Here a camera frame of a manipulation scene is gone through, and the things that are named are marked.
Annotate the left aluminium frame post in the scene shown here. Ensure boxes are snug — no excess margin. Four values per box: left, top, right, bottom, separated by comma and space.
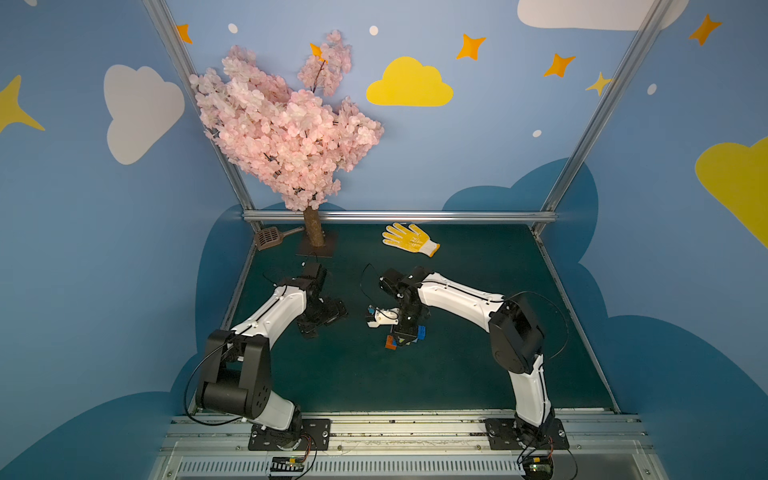
142, 0, 263, 233

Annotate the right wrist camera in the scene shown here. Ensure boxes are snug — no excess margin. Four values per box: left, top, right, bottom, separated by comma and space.
366, 306, 400, 328

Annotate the aluminium back frame rail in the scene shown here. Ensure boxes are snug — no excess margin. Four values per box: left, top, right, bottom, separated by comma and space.
242, 209, 557, 225

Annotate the yellow dotted work glove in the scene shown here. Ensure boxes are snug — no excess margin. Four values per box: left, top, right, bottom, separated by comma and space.
382, 223, 441, 257

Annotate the left electronics board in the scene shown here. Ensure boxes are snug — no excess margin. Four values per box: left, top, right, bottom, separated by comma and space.
267, 457, 308, 479

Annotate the aluminium frame post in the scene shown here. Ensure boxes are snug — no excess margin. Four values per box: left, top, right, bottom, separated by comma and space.
540, 0, 673, 215
142, 0, 263, 233

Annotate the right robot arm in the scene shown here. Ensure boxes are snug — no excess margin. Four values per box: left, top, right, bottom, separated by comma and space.
367, 267, 554, 448

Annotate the dark square tree base plate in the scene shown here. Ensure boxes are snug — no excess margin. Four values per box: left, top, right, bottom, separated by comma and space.
297, 231, 339, 258

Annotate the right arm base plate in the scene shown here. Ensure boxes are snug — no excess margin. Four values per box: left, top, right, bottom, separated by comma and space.
483, 416, 570, 450

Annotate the pink cherry blossom tree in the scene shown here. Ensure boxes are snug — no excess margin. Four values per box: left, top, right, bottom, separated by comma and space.
189, 30, 384, 246

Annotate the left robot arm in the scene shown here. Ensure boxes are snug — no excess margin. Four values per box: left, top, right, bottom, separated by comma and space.
195, 278, 347, 432

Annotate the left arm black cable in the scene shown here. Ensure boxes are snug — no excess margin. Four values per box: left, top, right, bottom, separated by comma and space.
182, 254, 319, 427

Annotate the brown slotted plastic scoop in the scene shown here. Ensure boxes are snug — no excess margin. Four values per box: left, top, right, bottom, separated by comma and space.
255, 226, 305, 251

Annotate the aluminium front rail assembly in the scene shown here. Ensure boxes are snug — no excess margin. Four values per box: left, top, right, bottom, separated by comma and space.
149, 408, 668, 479

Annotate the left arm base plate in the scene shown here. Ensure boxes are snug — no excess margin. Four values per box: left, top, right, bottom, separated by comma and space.
247, 418, 331, 451

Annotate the right electronics board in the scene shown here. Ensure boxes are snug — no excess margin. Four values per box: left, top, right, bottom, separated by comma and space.
521, 456, 554, 480

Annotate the right aluminium frame post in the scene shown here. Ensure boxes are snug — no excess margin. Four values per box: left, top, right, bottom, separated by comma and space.
540, 0, 673, 215

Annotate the electronics board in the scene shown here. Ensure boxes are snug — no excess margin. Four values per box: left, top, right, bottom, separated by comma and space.
267, 457, 308, 479
521, 456, 554, 480

